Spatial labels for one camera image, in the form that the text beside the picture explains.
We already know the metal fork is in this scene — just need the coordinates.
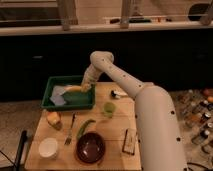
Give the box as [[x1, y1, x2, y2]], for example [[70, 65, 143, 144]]
[[64, 114, 76, 145]]

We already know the green plastic tray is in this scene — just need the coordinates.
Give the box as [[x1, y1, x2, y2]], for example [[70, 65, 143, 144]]
[[41, 75, 95, 111]]

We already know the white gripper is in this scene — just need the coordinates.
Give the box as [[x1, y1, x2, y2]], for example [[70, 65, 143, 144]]
[[81, 64, 100, 92]]

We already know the white cup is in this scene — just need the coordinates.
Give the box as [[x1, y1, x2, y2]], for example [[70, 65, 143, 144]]
[[38, 138, 58, 159]]

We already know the orange yellow fruit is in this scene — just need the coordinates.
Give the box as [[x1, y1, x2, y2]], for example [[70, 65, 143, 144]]
[[46, 112, 62, 130]]

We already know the green plastic cup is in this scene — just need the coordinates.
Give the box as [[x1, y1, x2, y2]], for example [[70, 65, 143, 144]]
[[103, 102, 116, 118]]

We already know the dark red bowl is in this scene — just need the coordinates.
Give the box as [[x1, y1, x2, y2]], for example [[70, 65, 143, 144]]
[[76, 132, 106, 164]]

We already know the brown rectangular sponge block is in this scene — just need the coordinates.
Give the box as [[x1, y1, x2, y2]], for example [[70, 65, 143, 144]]
[[122, 128, 137, 155]]

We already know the wooden board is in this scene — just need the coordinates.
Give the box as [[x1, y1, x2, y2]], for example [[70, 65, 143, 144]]
[[25, 82, 141, 171]]

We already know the white black brush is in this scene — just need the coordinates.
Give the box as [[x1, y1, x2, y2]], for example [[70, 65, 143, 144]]
[[111, 90, 127, 99]]

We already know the light blue cloth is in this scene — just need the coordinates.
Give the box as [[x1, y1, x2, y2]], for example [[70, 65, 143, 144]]
[[50, 85, 66, 106]]

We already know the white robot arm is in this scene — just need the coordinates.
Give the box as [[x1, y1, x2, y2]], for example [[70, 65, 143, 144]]
[[82, 51, 188, 171]]

